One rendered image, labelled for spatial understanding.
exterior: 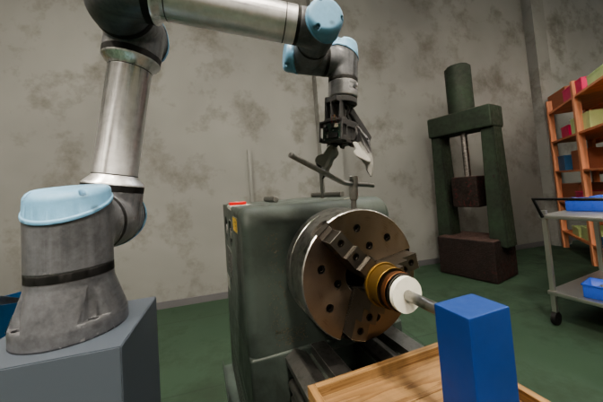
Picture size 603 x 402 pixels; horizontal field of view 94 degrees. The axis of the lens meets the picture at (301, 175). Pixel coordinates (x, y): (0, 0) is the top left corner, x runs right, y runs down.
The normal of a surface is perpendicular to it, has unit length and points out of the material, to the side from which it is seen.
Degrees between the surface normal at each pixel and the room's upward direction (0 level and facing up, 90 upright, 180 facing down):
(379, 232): 90
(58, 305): 73
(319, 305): 90
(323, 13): 90
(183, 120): 90
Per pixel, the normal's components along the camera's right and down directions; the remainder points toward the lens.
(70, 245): 0.62, -0.08
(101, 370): 0.26, -0.07
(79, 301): 0.63, -0.39
